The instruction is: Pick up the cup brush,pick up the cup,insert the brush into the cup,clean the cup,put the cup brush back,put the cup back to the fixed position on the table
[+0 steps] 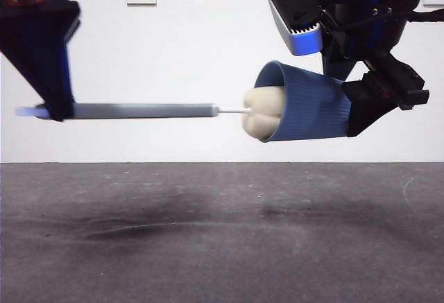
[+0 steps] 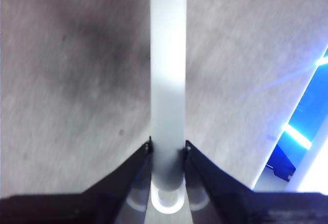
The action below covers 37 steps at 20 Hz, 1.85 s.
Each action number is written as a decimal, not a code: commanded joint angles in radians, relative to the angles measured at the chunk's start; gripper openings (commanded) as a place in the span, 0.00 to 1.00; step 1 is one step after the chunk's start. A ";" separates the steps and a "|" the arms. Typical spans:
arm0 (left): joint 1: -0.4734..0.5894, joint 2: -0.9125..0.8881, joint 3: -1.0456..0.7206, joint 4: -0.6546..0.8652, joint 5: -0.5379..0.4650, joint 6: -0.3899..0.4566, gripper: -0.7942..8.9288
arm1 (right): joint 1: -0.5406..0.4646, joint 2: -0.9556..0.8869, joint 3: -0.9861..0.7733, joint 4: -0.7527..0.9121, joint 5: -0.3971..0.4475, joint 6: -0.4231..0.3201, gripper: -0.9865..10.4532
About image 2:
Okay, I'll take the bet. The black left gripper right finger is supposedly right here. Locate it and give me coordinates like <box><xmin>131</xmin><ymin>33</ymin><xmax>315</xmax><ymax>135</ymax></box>
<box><xmin>183</xmin><ymin>139</ymin><xmax>328</xmax><ymax>224</ymax></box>

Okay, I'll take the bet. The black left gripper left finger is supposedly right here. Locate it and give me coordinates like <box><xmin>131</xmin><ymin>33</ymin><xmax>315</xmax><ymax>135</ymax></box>
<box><xmin>0</xmin><ymin>136</ymin><xmax>154</xmax><ymax>224</ymax></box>

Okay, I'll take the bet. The grey-handled sponge cup brush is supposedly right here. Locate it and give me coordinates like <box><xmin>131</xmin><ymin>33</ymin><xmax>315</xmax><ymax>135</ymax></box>
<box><xmin>149</xmin><ymin>0</ymin><xmax>188</xmax><ymax>215</ymax></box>

